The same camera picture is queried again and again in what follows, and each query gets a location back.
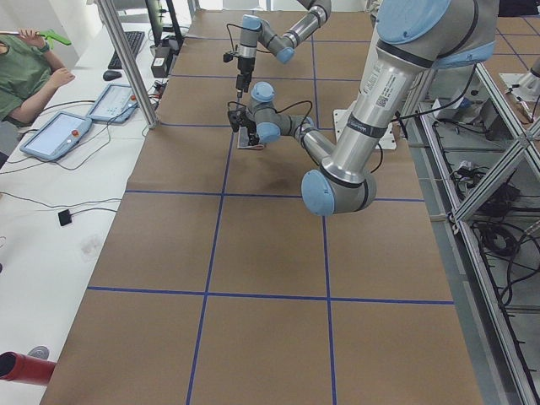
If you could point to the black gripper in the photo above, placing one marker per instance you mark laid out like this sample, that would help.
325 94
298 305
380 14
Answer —
252 130
243 67

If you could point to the pink towel with grey edge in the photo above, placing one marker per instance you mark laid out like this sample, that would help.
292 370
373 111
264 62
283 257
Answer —
247 140

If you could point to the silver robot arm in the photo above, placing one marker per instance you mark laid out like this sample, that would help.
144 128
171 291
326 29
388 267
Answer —
411 37
256 31

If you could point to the black box with label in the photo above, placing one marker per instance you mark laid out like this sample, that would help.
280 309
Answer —
163 56

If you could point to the black monitor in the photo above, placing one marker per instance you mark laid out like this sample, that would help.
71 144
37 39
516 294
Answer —
164 23

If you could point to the far teach pendant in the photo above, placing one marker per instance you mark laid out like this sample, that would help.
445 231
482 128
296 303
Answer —
115 104

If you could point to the teach pendant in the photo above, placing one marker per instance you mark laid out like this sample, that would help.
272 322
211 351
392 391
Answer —
115 104
57 137

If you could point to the black computer mouse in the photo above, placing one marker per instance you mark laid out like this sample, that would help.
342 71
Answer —
110 75

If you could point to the near teach pendant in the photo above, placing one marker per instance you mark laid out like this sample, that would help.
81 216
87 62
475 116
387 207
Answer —
57 137

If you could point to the small black square pad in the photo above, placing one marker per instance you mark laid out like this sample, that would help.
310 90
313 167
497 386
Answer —
65 217

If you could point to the person in green shirt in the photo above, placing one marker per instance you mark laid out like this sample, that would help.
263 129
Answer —
31 73

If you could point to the red cylinder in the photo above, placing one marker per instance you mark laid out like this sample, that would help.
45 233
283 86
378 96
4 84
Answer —
26 369

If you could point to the aluminium frame post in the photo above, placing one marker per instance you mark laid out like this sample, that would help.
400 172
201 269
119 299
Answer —
119 41

